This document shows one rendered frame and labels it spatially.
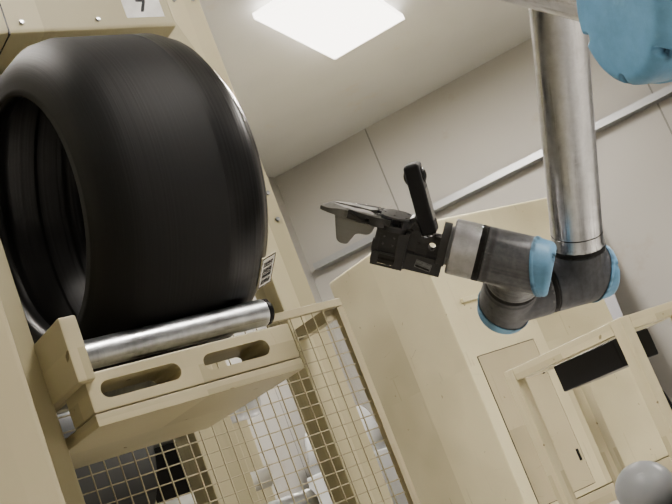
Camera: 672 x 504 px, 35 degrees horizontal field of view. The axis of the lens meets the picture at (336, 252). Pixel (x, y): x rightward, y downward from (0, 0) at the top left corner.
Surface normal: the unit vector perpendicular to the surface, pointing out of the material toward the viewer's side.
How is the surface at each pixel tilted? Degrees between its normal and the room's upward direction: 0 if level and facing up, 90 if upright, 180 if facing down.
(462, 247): 101
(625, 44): 88
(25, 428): 90
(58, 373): 90
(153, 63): 65
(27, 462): 90
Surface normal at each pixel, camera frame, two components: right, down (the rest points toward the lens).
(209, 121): 0.51, -0.40
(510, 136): -0.42, -0.05
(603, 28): -0.93, 0.27
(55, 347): -0.78, 0.17
